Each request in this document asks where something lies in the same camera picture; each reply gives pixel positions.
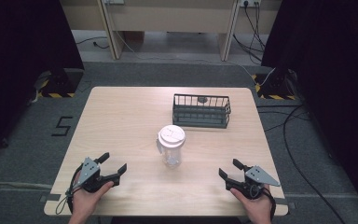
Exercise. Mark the black curtain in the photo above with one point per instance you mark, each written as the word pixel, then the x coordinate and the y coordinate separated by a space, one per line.
pixel 338 77
pixel 18 62

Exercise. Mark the round dark object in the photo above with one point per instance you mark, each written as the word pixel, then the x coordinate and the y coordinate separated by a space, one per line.
pixel 202 99

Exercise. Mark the clear cup with white lid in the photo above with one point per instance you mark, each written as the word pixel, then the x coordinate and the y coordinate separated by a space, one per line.
pixel 171 144

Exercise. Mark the white wall socket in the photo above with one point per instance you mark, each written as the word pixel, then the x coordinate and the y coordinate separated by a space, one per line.
pixel 250 2

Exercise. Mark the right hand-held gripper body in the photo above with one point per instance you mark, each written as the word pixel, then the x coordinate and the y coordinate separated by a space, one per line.
pixel 254 180

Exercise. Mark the stand base with hazard tape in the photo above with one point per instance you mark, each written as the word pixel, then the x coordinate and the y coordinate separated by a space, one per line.
pixel 276 82
pixel 60 82

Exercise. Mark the person's left hand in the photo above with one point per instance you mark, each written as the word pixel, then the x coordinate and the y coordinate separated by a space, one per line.
pixel 86 200

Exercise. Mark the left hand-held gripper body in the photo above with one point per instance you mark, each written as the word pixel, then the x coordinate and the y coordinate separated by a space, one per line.
pixel 89 174

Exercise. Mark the person's right hand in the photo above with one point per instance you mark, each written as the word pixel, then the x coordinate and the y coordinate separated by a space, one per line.
pixel 255 207

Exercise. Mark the white power strip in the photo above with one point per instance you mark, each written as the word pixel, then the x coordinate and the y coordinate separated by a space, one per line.
pixel 114 1

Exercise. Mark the beige desk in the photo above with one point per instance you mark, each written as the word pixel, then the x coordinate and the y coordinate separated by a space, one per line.
pixel 167 18

